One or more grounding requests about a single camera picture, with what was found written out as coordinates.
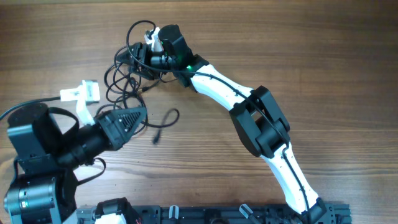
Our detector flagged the black right camera cable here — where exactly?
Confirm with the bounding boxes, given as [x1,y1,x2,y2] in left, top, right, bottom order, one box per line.
[126,20,312,223]

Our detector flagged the black cable bundle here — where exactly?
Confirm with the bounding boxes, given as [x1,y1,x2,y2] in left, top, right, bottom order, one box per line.
[95,45,180,146]

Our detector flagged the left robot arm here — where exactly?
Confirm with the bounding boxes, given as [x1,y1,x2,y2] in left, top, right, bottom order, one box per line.
[4,103,147,223]

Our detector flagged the black left camera cable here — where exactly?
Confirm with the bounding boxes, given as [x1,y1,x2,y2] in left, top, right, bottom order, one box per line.
[0,96,62,121]

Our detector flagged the black camera cable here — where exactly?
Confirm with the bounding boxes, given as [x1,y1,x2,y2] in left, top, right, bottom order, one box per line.
[126,20,312,223]
[0,96,62,121]

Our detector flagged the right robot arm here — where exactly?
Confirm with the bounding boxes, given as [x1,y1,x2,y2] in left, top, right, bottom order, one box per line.
[114,24,326,223]

